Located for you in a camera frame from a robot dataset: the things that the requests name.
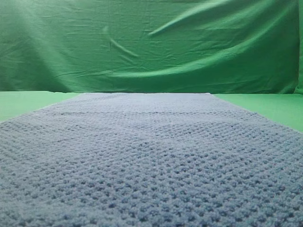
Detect green backdrop cloth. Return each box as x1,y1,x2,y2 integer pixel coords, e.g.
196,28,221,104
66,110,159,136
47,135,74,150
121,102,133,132
0,0,303,94

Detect blue waffle-weave towel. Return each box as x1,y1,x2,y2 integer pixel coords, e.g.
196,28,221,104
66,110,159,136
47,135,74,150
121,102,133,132
0,93,303,227

